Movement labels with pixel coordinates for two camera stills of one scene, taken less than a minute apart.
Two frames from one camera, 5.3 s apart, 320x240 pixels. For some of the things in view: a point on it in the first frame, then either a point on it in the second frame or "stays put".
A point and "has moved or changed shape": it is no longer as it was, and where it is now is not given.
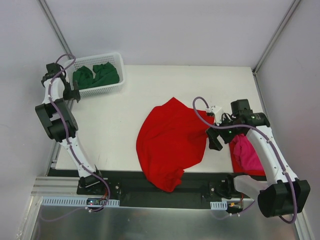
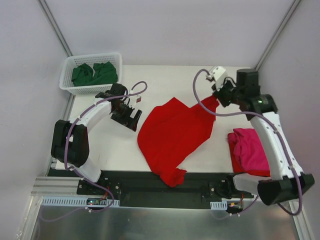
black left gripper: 71,94 → 127,118
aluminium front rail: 57,186 stays put
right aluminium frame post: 274,37 stays put
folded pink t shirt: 245,154 stays put
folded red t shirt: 237,169 stays put
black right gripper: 215,137 → 222,99
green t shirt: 104,74 stays put
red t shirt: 170,139 has moved or changed shape
